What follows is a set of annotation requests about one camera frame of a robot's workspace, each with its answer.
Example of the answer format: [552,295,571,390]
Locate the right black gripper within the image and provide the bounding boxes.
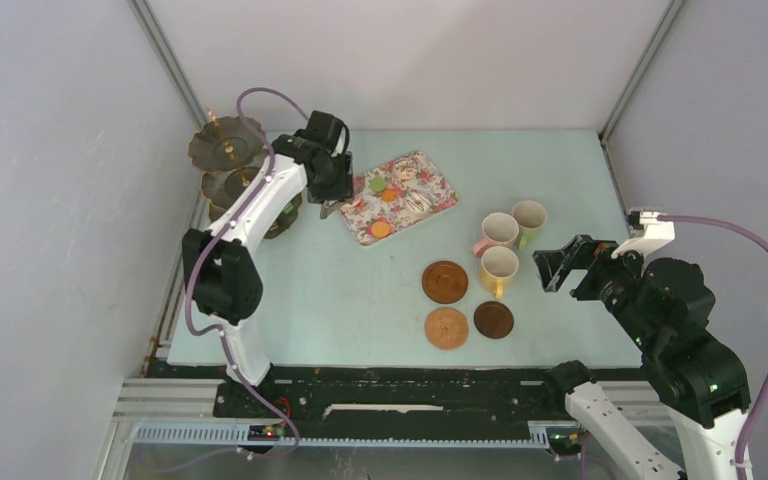
[530,229,660,347]

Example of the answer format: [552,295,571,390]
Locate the metal serving tongs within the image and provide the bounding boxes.
[319,199,348,220]

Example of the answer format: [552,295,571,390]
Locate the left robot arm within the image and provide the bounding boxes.
[182,111,355,417]

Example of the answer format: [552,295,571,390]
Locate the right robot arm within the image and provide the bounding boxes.
[532,235,750,479]

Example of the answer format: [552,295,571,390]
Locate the green macaron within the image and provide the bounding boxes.
[368,176,388,193]

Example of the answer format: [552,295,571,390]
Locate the green mug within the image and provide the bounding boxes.
[511,200,548,251]

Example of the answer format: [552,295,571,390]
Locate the small orange macaron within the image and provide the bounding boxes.
[380,188,399,203]

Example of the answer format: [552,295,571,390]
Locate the yellow mug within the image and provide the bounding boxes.
[479,246,520,300]

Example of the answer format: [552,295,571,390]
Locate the pink mug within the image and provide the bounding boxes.
[472,212,520,258]

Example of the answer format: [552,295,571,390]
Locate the orange round biscuit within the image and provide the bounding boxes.
[369,221,392,239]

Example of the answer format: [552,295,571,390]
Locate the floral rectangular tray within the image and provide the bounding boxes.
[340,151,459,247]

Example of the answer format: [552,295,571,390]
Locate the white chocolate-drizzled donut upper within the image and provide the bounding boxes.
[391,157,419,181]

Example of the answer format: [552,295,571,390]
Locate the white chocolate-drizzled donut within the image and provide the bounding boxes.
[391,157,419,181]
[404,190,433,216]

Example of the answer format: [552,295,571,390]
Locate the white chocolate-drizzled donut lower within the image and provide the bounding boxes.
[404,190,433,216]

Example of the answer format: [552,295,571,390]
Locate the dark brown wooden coaster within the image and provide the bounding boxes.
[473,301,515,340]

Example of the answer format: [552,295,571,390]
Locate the three-tier dark dessert stand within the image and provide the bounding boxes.
[188,110,267,222]

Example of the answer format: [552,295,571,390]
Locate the light brown wooden coaster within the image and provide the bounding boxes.
[421,260,469,305]

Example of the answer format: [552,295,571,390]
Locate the woven rattan coaster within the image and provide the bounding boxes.
[424,307,469,350]

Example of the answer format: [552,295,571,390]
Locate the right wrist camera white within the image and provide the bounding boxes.
[611,207,676,259]

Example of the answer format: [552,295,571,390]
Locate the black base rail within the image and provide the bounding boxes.
[114,363,581,449]

